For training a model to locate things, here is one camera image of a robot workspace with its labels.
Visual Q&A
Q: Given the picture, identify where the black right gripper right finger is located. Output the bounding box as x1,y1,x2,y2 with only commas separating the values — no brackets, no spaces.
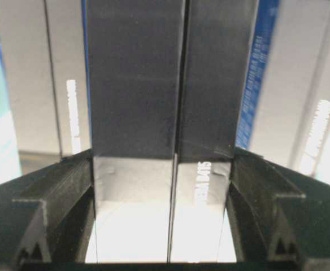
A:
227,148,330,270

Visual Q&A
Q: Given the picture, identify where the black RealSense D415 box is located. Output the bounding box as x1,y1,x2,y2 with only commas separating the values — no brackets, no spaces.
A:
86,1,259,263

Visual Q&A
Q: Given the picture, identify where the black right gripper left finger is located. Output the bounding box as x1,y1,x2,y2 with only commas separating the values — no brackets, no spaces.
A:
0,150,95,270

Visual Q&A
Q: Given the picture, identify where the black realsense d435i box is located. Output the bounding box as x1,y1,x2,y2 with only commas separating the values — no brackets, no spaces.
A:
236,1,330,177
0,0,91,159

